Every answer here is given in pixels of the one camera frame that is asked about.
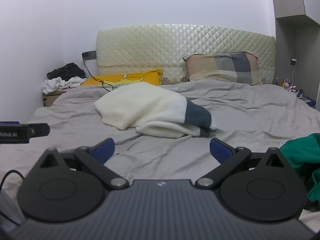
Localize grey wall cabinet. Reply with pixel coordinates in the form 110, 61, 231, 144
273, 0, 319, 100

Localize white clothes pile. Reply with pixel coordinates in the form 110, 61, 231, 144
41, 76, 87, 95

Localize black wall socket strip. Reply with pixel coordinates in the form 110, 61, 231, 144
82, 50, 97, 61

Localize white blue striped sweater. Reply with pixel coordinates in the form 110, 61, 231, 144
95, 82, 216, 138

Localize yellow pillow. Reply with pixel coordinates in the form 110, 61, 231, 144
82, 68, 163, 86

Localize plaid pillow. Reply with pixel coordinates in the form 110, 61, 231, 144
183, 51, 262, 86

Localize green garment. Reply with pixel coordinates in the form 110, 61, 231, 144
280, 133, 319, 207

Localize bedside clutter items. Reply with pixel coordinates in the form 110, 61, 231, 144
281, 79, 313, 103

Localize cream quilted headboard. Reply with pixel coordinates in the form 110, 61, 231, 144
96, 24, 276, 84

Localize black charging cable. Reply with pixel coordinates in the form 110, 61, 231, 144
82, 52, 118, 92

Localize black clothes pile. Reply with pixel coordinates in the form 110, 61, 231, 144
47, 63, 86, 81

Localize brown bedside box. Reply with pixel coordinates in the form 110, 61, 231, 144
42, 90, 67, 107

